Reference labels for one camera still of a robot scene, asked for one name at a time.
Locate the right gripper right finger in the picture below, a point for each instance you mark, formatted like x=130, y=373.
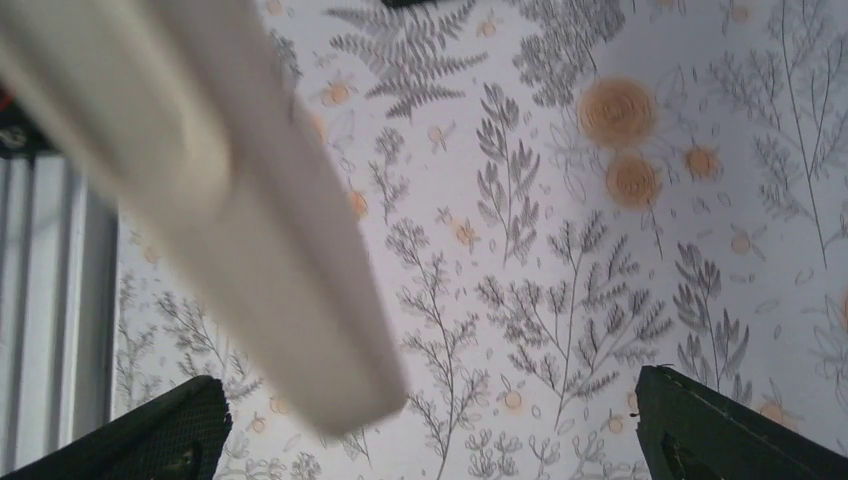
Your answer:
x=688, y=431

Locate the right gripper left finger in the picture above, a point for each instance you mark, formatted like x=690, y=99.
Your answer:
x=180, y=434

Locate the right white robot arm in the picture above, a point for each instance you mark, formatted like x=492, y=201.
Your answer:
x=273, y=249

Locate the floral table mat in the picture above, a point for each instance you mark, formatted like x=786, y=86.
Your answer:
x=553, y=193

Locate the aluminium front rail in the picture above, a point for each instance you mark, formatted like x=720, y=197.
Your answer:
x=58, y=287

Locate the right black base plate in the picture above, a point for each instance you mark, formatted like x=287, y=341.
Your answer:
x=20, y=136

